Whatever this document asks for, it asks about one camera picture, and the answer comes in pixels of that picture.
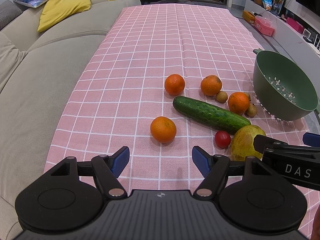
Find yellow-green pear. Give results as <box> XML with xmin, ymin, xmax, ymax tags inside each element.
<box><xmin>229</xmin><ymin>125</ymin><xmax>266</xmax><ymax>161</ymax></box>

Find red cherry tomato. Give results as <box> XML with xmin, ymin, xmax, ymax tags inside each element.
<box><xmin>214</xmin><ymin>131</ymin><xmax>231</xmax><ymax>148</ymax></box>

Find green cucumber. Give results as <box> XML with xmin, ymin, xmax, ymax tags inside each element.
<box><xmin>172</xmin><ymin>96</ymin><xmax>251</xmax><ymax>135</ymax></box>

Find spotted orange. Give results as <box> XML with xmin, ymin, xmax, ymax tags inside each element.
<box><xmin>200</xmin><ymin>75</ymin><xmax>222</xmax><ymax>96</ymax></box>

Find green colander bowl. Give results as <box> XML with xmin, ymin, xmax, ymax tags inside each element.
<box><xmin>253</xmin><ymin>49</ymin><xmax>319</xmax><ymax>121</ymax></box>

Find pink checkered tablecloth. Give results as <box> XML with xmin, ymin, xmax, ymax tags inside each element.
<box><xmin>43</xmin><ymin>3</ymin><xmax>320</xmax><ymax>239</ymax></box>

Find white router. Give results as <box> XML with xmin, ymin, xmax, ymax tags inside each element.
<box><xmin>309</xmin><ymin>34</ymin><xmax>320</xmax><ymax>55</ymax></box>

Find white tv cabinet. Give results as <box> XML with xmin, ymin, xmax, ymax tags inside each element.
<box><xmin>243</xmin><ymin>0</ymin><xmax>320</xmax><ymax>71</ymax></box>

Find pink storage box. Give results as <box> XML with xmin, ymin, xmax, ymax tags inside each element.
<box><xmin>254</xmin><ymin>16</ymin><xmax>274</xmax><ymax>36</ymax></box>

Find magenta box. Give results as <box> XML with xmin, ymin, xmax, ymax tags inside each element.
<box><xmin>286</xmin><ymin>17</ymin><xmax>304</xmax><ymax>34</ymax></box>

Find beige sofa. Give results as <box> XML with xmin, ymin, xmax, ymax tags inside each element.
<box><xmin>1</xmin><ymin>0</ymin><xmax>140</xmax><ymax>239</ymax></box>

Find orange box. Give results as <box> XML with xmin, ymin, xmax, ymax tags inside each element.
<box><xmin>242</xmin><ymin>10</ymin><xmax>255</xmax><ymax>24</ymax></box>

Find blue snack bag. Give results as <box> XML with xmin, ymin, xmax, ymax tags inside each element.
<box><xmin>261</xmin><ymin>0</ymin><xmax>272</xmax><ymax>11</ymax></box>

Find yellow cushion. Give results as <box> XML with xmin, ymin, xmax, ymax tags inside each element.
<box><xmin>37</xmin><ymin>0</ymin><xmax>92</xmax><ymax>33</ymax></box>

